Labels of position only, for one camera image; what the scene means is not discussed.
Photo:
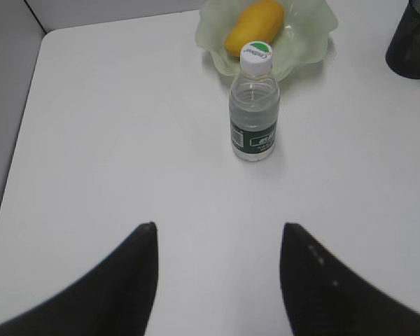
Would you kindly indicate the translucent green wavy plate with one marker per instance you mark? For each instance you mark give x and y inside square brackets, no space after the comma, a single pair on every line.
[303,38]

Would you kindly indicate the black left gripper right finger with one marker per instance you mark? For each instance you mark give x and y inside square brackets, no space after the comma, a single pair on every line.
[322,296]

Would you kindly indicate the black mesh pen holder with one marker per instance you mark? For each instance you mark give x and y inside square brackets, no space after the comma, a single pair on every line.
[403,54]

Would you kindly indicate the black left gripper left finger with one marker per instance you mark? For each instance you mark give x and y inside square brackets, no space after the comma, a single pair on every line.
[116,297]

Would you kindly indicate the yellow mango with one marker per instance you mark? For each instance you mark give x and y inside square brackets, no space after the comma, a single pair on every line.
[260,21]

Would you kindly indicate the clear water bottle green label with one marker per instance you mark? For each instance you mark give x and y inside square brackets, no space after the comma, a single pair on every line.
[254,104]

